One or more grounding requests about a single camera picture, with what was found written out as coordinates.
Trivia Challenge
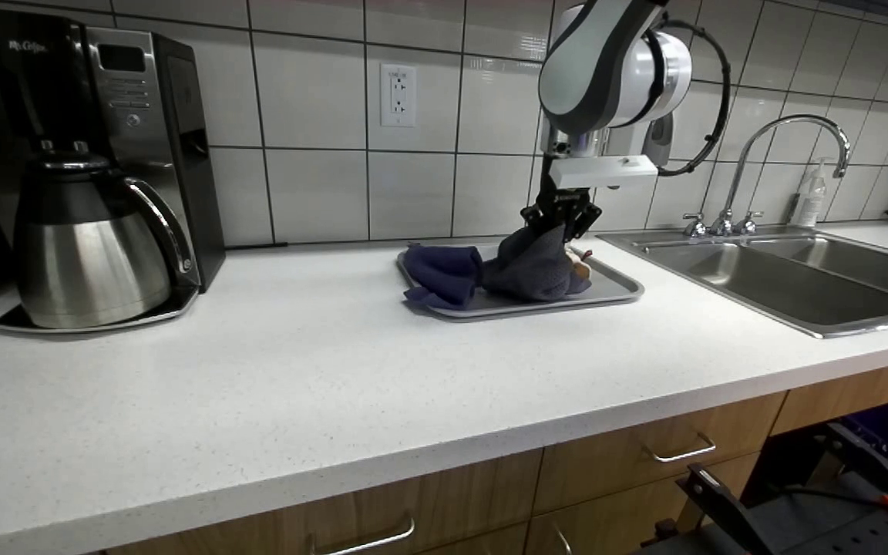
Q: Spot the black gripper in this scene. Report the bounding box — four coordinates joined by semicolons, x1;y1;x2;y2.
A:
520;186;603;241

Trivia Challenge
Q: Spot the dark grey towel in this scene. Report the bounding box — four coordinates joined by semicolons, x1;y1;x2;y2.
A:
477;223;590;306

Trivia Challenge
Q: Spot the navy blue towel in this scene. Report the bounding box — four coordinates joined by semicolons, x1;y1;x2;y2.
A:
401;241;487;312

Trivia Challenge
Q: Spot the grey plastic tray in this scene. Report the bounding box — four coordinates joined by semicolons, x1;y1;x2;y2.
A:
395;239;644;321

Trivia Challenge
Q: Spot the wooden base cabinet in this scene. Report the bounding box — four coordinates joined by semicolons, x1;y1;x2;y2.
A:
100;351;888;555

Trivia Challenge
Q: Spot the chrome gooseneck faucet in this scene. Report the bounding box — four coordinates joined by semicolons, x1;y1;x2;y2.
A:
715;111;853;239

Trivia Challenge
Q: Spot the white soap bottle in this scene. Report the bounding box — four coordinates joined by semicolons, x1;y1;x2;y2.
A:
785;164;837;230

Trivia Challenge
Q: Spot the stainless steel sink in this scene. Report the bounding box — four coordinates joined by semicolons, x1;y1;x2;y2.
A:
607;226;888;341

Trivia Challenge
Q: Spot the black mobile cart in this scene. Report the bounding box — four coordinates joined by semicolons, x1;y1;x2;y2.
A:
639;395;888;555

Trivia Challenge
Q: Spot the black silver coffee maker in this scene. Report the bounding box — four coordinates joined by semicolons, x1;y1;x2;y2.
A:
0;7;227;335

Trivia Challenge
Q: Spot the stainless steel carafe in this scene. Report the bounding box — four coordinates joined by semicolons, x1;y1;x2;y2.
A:
11;156;201;332

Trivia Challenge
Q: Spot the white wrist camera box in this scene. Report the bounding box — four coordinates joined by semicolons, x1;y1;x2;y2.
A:
548;150;659;191

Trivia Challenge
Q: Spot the white wall outlet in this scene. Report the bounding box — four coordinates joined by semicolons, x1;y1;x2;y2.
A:
380;61;423;131

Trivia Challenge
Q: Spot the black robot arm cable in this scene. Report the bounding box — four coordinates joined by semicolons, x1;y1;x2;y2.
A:
655;17;736;180

